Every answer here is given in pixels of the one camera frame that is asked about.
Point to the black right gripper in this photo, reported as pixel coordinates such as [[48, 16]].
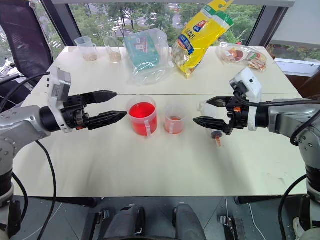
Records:
[[237, 116]]

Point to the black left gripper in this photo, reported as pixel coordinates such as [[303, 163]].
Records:
[[73, 112]]

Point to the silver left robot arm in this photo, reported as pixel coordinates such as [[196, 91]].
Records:
[[20, 125]]

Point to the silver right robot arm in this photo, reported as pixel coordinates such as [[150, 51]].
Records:
[[290, 115]]

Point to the large cup of red liquid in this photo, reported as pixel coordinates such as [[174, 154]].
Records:
[[142, 117]]

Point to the small clear plastic cup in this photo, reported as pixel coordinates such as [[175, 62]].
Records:
[[174, 122]]

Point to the tall clear glass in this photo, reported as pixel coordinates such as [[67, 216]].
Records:
[[112, 47]]

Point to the clear bag of colourful snacks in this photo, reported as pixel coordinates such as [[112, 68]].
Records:
[[241, 56]]

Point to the clear bag with teal box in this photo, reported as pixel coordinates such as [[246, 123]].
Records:
[[145, 55]]

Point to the yellow snack bag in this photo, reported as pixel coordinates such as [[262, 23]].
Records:
[[200, 42]]

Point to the black mesh office chair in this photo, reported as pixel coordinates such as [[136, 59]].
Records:
[[25, 37]]

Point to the dark rounded shape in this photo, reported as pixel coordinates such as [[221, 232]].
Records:
[[125, 222], [187, 222]]

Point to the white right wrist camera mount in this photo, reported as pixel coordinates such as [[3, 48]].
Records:
[[251, 82]]

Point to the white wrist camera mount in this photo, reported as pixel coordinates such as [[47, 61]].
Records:
[[251, 82], [58, 86]]

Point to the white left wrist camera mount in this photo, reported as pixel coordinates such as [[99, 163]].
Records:
[[58, 86]]

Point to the dark window frame post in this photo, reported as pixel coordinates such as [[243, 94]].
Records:
[[62, 22], [271, 20]]

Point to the black table frame bar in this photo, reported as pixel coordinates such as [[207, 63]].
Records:
[[70, 201], [262, 200]]

